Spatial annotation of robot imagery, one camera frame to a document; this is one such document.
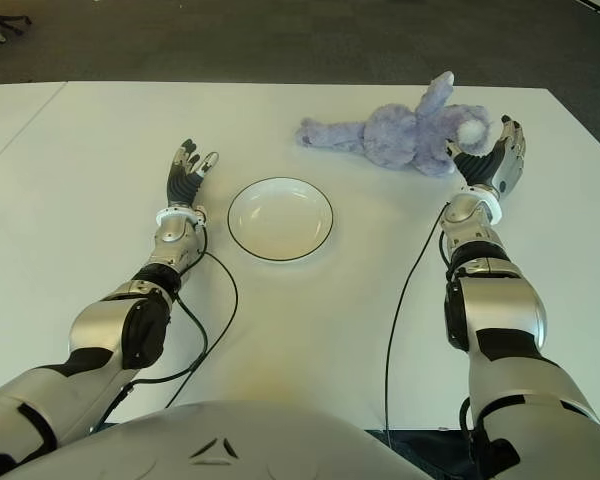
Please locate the purple plush rabbit doll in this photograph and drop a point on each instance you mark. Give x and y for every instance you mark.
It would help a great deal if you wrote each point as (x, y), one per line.
(395, 137)

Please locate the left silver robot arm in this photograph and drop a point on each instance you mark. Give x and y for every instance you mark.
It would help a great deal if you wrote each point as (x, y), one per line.
(100, 325)

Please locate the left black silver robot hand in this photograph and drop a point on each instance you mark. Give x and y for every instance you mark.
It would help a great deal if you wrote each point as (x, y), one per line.
(182, 182)

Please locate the white plate black rim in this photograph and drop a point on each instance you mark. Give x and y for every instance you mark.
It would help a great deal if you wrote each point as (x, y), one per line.
(280, 220)

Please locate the black office chair base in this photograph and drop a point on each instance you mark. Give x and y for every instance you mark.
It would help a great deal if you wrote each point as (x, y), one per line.
(17, 21)

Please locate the silver robot torso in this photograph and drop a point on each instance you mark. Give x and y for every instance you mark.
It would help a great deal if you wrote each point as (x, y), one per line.
(240, 440)

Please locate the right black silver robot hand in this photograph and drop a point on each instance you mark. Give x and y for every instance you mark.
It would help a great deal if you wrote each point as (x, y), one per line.
(482, 170)

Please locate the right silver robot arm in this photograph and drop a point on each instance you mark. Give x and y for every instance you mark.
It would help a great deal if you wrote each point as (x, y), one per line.
(500, 310)

